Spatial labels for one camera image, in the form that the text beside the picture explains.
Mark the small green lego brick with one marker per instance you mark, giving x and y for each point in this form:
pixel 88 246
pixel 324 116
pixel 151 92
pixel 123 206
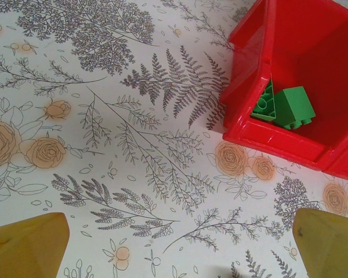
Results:
pixel 293 105

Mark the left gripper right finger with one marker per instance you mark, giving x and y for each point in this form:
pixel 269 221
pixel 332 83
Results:
pixel 333 249

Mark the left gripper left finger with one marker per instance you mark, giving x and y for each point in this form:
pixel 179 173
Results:
pixel 26 249

